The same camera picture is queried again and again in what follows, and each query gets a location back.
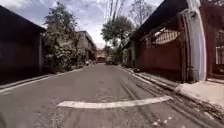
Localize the distant red building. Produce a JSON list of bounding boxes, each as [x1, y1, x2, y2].
[[95, 49, 108, 64]]

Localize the red-walled building with gate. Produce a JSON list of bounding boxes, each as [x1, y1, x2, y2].
[[121, 0, 224, 84]]

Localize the grey building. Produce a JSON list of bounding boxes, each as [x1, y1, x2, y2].
[[76, 30, 98, 64]]

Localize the leafy green tree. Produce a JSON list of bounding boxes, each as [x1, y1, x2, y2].
[[43, 1, 83, 74]]

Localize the bare-branched tree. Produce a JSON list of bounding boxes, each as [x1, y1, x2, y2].
[[129, 0, 156, 28]]

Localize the pale concrete pavement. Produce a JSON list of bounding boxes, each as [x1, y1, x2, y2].
[[116, 64, 224, 111]]

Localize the round-crowned green tree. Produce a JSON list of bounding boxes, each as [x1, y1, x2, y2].
[[100, 15, 136, 66]]

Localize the dark building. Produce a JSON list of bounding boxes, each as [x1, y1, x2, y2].
[[0, 4, 48, 84]]

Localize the concrete kerb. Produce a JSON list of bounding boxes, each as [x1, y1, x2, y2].
[[0, 66, 84, 94]]

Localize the overhead wires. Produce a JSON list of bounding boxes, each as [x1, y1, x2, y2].
[[104, 0, 126, 21]]

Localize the white painted road line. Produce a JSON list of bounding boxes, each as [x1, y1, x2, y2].
[[57, 95, 174, 110]]

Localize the grey asphalt road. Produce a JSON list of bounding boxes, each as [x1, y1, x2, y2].
[[0, 63, 224, 128]]

